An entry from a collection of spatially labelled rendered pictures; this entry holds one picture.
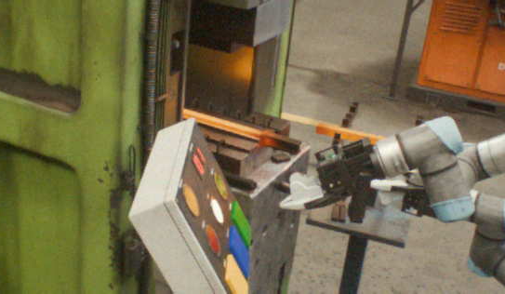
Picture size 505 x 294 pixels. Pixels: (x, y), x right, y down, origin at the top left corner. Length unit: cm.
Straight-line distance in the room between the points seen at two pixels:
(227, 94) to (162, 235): 105
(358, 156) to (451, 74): 402
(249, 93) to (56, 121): 69
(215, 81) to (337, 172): 87
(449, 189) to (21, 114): 94
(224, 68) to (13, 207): 72
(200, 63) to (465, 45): 336
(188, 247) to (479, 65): 434
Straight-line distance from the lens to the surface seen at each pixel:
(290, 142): 181
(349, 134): 208
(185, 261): 117
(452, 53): 531
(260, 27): 167
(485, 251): 174
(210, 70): 214
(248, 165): 182
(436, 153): 135
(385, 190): 171
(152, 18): 149
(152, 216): 113
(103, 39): 148
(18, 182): 186
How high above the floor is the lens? 174
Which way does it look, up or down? 25 degrees down
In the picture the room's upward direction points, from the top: 6 degrees clockwise
